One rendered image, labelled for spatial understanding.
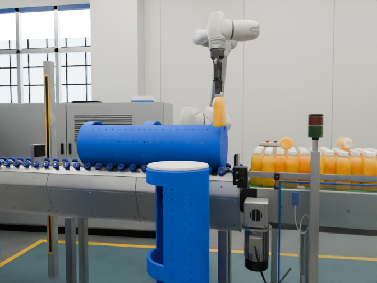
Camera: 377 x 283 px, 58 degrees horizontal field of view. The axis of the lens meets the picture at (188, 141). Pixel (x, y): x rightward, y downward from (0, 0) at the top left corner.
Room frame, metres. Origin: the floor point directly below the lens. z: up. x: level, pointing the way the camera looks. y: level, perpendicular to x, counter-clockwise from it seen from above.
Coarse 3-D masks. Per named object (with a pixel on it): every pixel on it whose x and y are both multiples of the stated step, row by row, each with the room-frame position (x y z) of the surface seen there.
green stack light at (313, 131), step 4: (308, 128) 1.46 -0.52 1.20; (312, 128) 1.43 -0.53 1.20; (316, 128) 1.43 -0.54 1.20; (320, 128) 1.43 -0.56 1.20; (308, 132) 1.46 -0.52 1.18; (312, 132) 1.43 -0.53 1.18; (316, 132) 1.43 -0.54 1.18; (320, 132) 1.43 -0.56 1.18; (308, 136) 1.45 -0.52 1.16; (312, 136) 1.43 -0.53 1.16; (316, 136) 1.43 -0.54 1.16; (320, 136) 1.43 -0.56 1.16
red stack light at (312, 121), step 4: (312, 116) 1.43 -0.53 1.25; (316, 116) 1.43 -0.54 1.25; (320, 116) 1.43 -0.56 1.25; (308, 120) 1.46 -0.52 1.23; (312, 120) 1.43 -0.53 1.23; (316, 120) 1.43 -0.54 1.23; (320, 120) 1.43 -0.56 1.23; (308, 124) 1.46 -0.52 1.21; (312, 124) 1.43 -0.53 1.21; (316, 124) 1.43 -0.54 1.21; (320, 124) 1.43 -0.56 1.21
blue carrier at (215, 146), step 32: (96, 128) 2.03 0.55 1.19; (128, 128) 1.98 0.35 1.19; (160, 128) 1.92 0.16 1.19; (192, 128) 1.87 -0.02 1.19; (224, 128) 1.96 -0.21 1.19; (96, 160) 2.02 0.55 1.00; (128, 160) 1.96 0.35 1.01; (160, 160) 1.90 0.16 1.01; (192, 160) 1.85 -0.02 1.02; (224, 160) 1.94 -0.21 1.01
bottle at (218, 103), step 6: (216, 96) 1.79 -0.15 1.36; (222, 96) 1.80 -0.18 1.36; (216, 102) 1.77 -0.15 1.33; (222, 102) 1.78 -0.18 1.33; (216, 108) 1.77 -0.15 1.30; (222, 108) 1.77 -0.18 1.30; (216, 114) 1.77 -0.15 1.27; (222, 114) 1.77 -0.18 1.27; (216, 120) 1.77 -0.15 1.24; (222, 120) 1.77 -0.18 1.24; (216, 126) 1.81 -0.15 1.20; (222, 126) 1.80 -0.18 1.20
